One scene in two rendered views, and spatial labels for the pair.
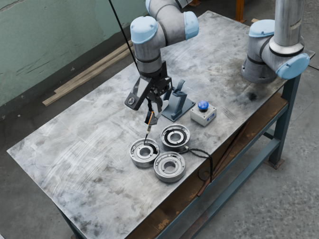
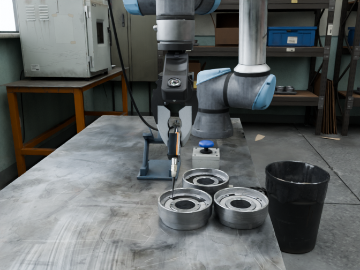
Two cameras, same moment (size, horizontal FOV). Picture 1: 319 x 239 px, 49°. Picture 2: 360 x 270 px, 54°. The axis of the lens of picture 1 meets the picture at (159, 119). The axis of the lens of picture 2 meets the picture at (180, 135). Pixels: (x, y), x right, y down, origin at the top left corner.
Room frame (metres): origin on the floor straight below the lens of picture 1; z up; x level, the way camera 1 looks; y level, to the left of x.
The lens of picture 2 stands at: (0.33, 0.52, 1.15)
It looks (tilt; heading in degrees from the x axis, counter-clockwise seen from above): 16 degrees down; 314
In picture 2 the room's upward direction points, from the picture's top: straight up
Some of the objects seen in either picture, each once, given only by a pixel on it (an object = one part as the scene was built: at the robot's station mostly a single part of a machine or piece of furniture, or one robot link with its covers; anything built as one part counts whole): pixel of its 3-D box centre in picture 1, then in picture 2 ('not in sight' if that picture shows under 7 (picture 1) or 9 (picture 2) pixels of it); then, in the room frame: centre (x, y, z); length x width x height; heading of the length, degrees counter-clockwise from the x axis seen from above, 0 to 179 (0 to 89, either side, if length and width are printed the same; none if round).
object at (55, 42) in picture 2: not in sight; (72, 38); (3.17, -1.11, 1.10); 0.62 x 0.61 x 0.65; 129
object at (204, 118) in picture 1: (204, 112); (205, 158); (0.90, -0.17, 0.82); 0.08 x 0.07 x 0.05; 129
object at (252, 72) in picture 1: (260, 62); (212, 119); (1.10, -0.45, 0.85); 0.15 x 0.15 x 0.10
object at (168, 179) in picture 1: (170, 167); (240, 207); (0.68, -0.01, 0.82); 0.10 x 0.10 x 0.04
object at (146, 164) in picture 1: (145, 153); (185, 208); (0.76, 0.07, 0.82); 0.10 x 0.10 x 0.04
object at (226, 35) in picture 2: not in sight; (231, 29); (2.88, -3.00, 1.19); 0.52 x 0.42 x 0.38; 39
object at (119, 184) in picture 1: (171, 100); (144, 169); (1.03, -0.06, 0.79); 1.20 x 0.60 x 0.02; 129
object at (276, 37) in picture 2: not in sight; (288, 36); (2.37, -3.43, 1.11); 0.52 x 0.38 x 0.22; 39
